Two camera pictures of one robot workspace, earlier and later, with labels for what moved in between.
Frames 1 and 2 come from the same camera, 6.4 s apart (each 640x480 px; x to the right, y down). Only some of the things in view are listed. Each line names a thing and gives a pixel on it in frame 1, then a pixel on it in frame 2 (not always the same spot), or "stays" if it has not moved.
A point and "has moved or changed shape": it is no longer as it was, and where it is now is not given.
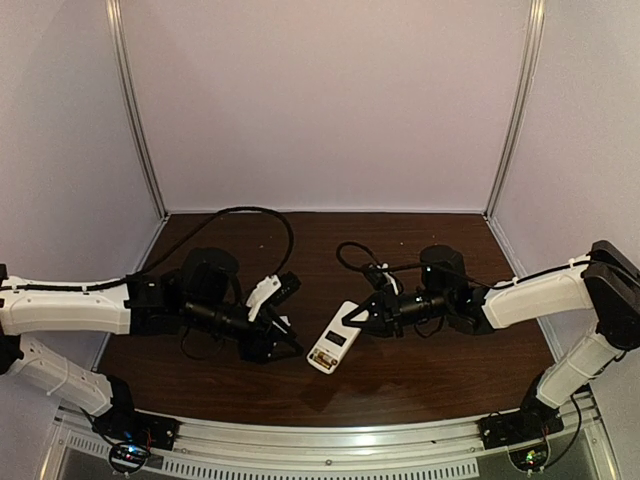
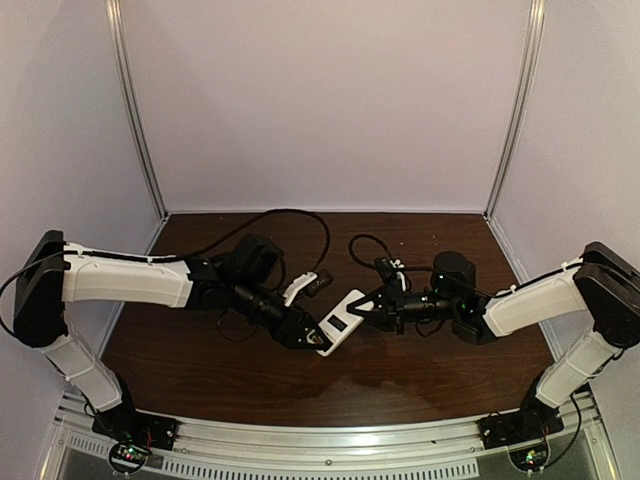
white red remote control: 336,340 has moved or changed shape
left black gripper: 258,353 -> 289,332
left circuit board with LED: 128,457 stays
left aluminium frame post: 115,11 stays
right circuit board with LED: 530,459 stays
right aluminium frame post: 535,35 stays
